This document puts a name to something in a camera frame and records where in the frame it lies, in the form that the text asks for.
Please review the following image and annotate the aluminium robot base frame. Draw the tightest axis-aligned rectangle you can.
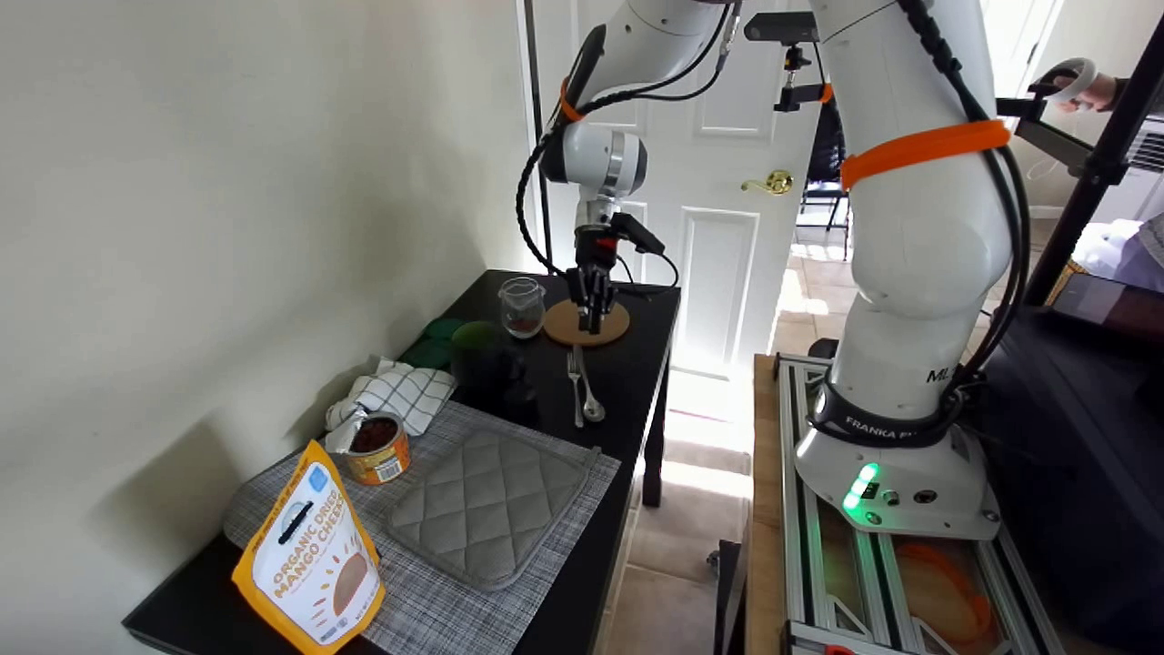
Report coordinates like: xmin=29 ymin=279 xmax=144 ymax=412
xmin=773 ymin=356 xmax=1070 ymax=655

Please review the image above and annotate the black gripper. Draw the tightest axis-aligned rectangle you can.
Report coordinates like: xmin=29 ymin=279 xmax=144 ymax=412
xmin=569 ymin=224 xmax=620 ymax=337

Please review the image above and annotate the brass door knob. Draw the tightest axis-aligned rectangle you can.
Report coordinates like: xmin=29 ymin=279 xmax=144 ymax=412
xmin=737 ymin=168 xmax=800 ymax=200

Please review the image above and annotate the round wooden coaster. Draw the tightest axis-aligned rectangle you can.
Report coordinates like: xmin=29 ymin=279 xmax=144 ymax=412
xmin=537 ymin=296 xmax=633 ymax=350

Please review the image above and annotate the black cabinet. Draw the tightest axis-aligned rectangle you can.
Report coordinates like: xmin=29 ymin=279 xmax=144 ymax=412
xmin=968 ymin=303 xmax=1164 ymax=655

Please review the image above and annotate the white panel door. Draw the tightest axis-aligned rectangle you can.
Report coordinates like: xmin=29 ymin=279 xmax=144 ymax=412
xmin=528 ymin=0 xmax=905 ymax=415

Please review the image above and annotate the grey quilted pot holder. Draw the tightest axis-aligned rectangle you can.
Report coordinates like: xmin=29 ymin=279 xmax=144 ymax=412
xmin=384 ymin=424 xmax=599 ymax=594

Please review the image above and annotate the grey plaid placemat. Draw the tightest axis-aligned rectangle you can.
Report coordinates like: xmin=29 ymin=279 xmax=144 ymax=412
xmin=219 ymin=396 xmax=624 ymax=655

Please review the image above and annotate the clear glass cup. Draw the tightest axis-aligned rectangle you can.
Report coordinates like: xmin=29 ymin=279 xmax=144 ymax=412
xmin=494 ymin=273 xmax=550 ymax=343

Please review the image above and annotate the green round lid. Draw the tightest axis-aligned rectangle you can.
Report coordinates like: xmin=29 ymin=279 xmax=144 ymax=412
xmin=422 ymin=309 xmax=474 ymax=353

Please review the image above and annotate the black chair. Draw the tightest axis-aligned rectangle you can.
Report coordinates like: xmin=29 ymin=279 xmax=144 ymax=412
xmin=805 ymin=103 xmax=856 ymax=234

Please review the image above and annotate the black table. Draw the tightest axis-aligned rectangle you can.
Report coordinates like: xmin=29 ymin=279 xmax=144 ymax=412
xmin=120 ymin=265 xmax=685 ymax=655

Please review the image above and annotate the silver fork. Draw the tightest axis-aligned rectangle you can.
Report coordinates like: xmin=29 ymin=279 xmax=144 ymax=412
xmin=562 ymin=350 xmax=589 ymax=432

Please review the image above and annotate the black tripod pole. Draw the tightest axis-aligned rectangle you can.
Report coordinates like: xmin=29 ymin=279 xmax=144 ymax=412
xmin=1021 ymin=14 xmax=1164 ymax=312

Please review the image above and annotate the black camera on clamp arm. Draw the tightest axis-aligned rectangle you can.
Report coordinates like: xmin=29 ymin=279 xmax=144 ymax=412
xmin=742 ymin=6 xmax=852 ymax=118

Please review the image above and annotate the white checked dish towel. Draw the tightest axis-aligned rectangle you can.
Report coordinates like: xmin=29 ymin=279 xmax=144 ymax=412
xmin=325 ymin=356 xmax=459 ymax=456

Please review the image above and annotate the black mug green inside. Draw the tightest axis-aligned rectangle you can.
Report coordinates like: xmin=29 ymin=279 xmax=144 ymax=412
xmin=448 ymin=316 xmax=545 ymax=424

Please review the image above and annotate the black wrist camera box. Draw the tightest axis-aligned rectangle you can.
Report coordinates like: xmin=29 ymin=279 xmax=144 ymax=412
xmin=612 ymin=211 xmax=668 ymax=259

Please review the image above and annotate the silver spoon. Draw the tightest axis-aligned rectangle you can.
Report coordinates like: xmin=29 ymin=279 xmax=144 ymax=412
xmin=573 ymin=346 xmax=606 ymax=424

